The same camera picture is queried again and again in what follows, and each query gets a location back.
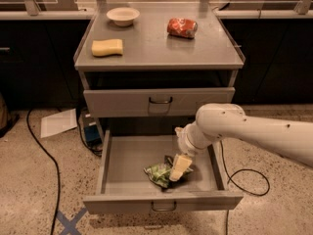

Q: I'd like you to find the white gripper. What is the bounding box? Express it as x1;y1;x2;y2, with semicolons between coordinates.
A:
169;122;212;181

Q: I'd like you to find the green jalapeno chip bag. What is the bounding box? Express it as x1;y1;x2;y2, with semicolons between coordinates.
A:
144;156;194;189

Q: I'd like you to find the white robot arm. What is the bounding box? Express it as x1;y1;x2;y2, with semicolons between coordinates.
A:
169;103;313;181

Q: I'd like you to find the open grey middle drawer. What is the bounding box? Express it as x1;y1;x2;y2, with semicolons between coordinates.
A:
83;130;243;214

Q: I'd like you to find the closed grey top drawer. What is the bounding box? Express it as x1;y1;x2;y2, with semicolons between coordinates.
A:
83;87;235;118

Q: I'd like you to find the grey drawer cabinet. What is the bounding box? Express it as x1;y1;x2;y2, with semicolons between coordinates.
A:
75;3;244;135

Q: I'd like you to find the blue power box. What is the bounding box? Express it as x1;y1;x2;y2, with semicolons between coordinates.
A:
82;113;102;145

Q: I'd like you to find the blue tape cross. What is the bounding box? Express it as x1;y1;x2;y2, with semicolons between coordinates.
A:
57;208;87;235

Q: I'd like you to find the crushed orange soda can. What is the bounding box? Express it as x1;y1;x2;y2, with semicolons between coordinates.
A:
167;18;198;39

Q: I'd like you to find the white paper sheet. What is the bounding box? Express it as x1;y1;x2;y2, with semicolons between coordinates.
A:
40;109;77;138

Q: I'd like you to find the yellow sponge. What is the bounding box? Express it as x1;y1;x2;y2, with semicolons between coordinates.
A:
91;39;123;57

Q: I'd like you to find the white bowl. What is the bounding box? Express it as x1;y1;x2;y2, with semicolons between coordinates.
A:
107;7;140;27

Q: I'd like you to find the black floor cable left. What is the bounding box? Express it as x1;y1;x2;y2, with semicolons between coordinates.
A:
26;108;62;235

